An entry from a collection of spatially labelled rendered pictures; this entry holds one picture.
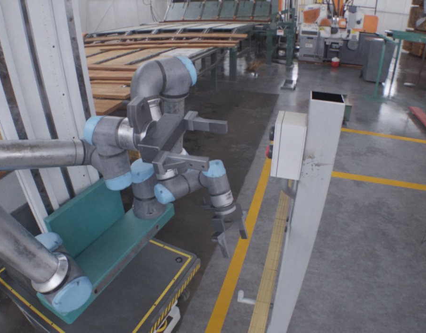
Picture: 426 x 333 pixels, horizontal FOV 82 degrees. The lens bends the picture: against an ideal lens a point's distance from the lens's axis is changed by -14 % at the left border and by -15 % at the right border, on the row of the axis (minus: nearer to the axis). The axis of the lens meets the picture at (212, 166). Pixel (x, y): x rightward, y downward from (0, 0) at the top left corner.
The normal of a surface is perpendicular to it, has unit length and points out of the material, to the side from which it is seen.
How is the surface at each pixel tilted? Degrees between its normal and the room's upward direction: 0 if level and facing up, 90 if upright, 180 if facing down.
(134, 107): 77
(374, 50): 96
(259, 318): 0
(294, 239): 90
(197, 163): 100
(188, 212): 0
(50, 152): 70
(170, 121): 10
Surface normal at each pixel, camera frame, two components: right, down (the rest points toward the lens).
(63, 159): 0.71, 0.41
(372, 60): -0.30, 0.58
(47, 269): 0.87, 0.16
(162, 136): -0.07, -0.77
